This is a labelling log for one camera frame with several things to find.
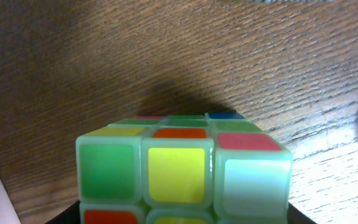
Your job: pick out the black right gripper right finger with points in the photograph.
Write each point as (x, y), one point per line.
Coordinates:
(294, 216)

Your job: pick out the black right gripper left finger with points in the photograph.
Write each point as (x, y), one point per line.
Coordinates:
(69, 216)

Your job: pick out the multicoloured puzzle cube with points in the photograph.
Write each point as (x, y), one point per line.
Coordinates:
(211, 168)

